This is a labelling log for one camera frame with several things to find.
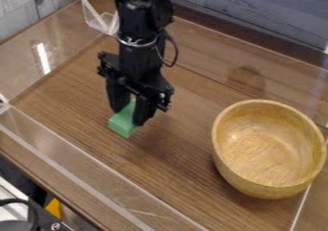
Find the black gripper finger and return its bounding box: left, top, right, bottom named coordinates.
left=134, top=93, right=158, bottom=127
left=106, top=78, right=131, bottom=113

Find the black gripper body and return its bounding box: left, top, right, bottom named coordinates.
left=98, top=37, right=174, bottom=111

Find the green rectangular block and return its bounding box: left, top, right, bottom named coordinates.
left=107, top=101, right=138, bottom=138

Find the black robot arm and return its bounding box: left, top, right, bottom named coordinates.
left=98, top=0, right=174, bottom=127

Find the brown wooden bowl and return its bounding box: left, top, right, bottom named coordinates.
left=212, top=100, right=328, bottom=199

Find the black device with yellow label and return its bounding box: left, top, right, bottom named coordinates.
left=24, top=196, right=87, bottom=231

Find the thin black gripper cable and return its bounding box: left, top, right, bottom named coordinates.
left=154, top=30, right=180, bottom=68

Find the clear acrylic corner bracket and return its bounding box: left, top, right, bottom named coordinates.
left=80, top=0, right=119, bottom=36

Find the clear acrylic front wall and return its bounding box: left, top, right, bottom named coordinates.
left=0, top=94, right=206, bottom=231

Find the black cable lower left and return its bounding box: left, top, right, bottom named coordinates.
left=0, top=197, right=40, bottom=231

